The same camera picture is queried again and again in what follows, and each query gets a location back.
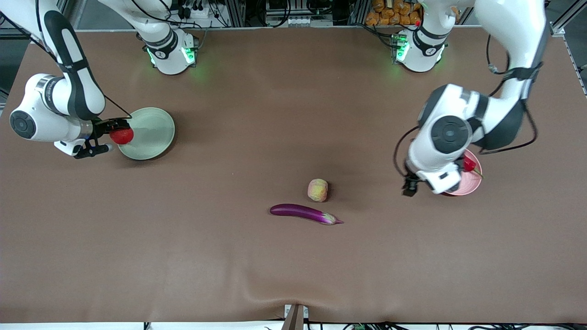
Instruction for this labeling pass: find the rack with electronics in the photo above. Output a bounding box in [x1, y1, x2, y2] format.
[216, 0, 367, 28]

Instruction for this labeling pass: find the bag of orange items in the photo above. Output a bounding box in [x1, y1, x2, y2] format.
[365, 0, 422, 26]

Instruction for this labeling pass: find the light green plate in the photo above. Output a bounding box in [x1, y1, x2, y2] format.
[117, 107, 176, 160]

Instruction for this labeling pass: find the red round fruit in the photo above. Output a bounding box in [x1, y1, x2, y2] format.
[109, 127, 135, 145]

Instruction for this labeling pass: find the red chili pepper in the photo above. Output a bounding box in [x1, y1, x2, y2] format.
[462, 155, 483, 178]

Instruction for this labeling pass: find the metal camera bracket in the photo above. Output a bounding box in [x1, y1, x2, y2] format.
[283, 304, 309, 330]

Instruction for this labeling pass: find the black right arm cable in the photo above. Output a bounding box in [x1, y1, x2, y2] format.
[103, 94, 133, 120]

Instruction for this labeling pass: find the brown table cloth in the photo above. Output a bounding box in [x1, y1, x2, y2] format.
[0, 26, 587, 324]

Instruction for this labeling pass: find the white power strip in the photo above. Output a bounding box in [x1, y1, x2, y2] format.
[177, 4, 216, 21]

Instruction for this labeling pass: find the pink plate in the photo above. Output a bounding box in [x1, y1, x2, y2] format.
[441, 149, 483, 197]

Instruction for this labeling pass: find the yellow pink apple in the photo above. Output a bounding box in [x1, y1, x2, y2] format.
[307, 178, 328, 202]

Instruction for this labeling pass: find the purple eggplant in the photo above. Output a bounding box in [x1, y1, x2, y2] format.
[270, 203, 344, 226]

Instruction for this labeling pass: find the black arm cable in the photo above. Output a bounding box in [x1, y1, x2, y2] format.
[393, 34, 539, 180]
[103, 94, 133, 120]

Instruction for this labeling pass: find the aluminium frame post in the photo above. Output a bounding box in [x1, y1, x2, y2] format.
[548, 0, 587, 38]

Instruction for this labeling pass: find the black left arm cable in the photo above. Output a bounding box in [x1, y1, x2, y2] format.
[393, 34, 539, 180]

